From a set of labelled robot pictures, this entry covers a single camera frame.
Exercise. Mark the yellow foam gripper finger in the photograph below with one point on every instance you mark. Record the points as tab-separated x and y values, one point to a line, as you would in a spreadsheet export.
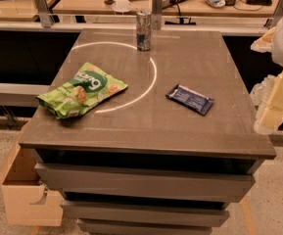
264	43
268	96

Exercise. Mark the green rice chip bag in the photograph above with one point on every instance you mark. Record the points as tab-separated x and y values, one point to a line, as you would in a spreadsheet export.
87	89

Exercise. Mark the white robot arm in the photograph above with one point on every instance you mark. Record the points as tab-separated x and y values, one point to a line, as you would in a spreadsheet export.
277	44

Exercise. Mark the dark blue snack wrapper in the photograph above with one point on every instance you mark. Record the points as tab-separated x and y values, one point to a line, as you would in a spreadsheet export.
190	99

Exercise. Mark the silver blue energy drink can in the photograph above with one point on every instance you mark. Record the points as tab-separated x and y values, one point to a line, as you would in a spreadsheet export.
143	30

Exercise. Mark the grey drawer cabinet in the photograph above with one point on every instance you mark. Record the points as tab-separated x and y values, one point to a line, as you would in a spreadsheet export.
139	163

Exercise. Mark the cardboard box on floor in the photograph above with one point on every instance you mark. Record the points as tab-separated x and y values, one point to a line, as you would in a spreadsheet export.
26	199

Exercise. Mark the middle metal bracket post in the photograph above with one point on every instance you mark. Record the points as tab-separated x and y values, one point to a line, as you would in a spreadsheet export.
157	6

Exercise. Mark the left metal bracket post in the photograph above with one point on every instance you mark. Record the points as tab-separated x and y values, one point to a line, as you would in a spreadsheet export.
45	16

